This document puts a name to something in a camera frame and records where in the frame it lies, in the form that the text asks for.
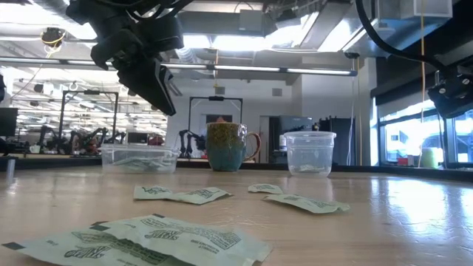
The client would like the clear rectangular plastic container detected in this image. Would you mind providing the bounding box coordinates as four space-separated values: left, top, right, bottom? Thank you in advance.
100 143 181 174

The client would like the black frame rig with camera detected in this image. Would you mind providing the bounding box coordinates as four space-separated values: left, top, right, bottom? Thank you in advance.
188 95 244 160

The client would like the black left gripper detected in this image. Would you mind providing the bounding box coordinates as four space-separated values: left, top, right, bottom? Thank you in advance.
91 25 177 117

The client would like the tall black cabinet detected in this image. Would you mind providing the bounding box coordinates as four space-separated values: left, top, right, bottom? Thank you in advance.
268 117 281 163
318 117 356 166

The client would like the silver metal post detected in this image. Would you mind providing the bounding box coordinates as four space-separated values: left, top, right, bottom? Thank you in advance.
5 157 18 184

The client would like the green glazed ceramic mug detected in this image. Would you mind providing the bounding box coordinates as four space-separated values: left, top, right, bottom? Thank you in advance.
205 122 262 173

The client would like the yellow-green container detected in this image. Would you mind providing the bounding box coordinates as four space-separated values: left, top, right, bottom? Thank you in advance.
421 147 440 169

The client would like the small dark monitor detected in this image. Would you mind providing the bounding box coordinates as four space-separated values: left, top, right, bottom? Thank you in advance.
127 132 149 145

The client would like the white ceiling box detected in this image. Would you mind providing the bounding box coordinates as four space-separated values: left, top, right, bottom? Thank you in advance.
401 0 454 19

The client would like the grey ceiling box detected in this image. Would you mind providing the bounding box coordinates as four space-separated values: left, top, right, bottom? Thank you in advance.
238 9 264 33

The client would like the grey cabinet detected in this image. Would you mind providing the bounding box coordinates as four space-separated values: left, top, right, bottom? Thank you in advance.
279 115 314 163

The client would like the clear round plastic cup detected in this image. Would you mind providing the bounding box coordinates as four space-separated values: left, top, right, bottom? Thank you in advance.
283 131 337 178

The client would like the black computer monitor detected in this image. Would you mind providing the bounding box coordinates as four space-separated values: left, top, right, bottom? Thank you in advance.
0 106 18 137

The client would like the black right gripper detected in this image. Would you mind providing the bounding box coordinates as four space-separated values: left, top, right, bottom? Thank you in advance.
427 64 473 120

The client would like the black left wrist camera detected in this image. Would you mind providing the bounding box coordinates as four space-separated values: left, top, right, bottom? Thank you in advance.
146 16 186 53

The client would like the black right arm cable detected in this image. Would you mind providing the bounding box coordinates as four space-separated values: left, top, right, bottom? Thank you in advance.
353 0 450 73

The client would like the black yellow cord reel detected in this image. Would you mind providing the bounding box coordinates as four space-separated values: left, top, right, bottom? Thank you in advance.
40 26 67 49

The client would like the yellow hanging power cord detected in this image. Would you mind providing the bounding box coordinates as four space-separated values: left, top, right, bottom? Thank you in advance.
213 49 221 89

